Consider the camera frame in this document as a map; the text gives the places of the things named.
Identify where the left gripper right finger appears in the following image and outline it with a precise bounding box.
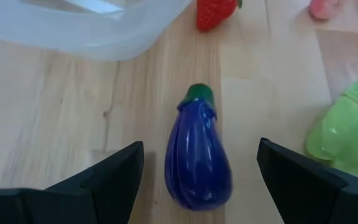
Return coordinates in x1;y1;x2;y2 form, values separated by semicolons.
256;137;358;224

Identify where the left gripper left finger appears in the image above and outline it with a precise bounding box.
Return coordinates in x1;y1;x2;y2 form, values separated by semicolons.
0;141;145;224

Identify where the green toy starfruit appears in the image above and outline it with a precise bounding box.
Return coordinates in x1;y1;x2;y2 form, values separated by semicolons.
304;76;358;183

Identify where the purple toy eggplant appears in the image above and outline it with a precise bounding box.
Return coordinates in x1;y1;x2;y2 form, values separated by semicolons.
164;83;234;212

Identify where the clear plastic tupperware container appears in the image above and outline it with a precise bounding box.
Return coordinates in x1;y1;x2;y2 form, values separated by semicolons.
0;0;195;62

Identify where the small pink toy fruit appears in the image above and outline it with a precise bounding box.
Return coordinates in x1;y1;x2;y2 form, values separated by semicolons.
308;0;344;22

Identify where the red toy strawberry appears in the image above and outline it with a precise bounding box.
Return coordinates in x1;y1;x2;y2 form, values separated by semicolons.
196;0;244;33

